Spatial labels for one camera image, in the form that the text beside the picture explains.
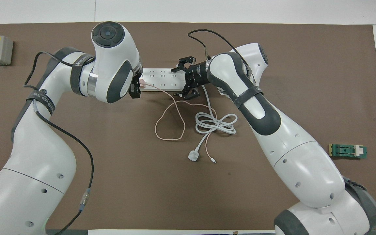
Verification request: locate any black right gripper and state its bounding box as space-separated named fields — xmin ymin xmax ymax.
xmin=130 ymin=56 xmax=211 ymax=100

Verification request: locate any white power strip with cord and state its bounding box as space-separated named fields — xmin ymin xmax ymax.
xmin=141 ymin=68 xmax=238 ymax=162

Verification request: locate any pink charging cable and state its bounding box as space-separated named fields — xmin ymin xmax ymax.
xmin=141 ymin=83 xmax=217 ymax=164

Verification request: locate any brown table mat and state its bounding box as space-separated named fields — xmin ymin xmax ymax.
xmin=0 ymin=22 xmax=376 ymax=230

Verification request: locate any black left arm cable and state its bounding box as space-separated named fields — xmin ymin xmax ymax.
xmin=23 ymin=52 xmax=94 ymax=235

